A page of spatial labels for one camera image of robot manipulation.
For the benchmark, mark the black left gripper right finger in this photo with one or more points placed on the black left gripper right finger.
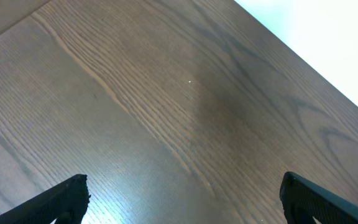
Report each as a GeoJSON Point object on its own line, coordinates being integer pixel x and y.
{"type": "Point", "coordinates": [305, 202]}

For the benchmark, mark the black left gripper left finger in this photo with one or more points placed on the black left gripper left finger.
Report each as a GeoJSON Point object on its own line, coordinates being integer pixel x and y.
{"type": "Point", "coordinates": [67, 202]}

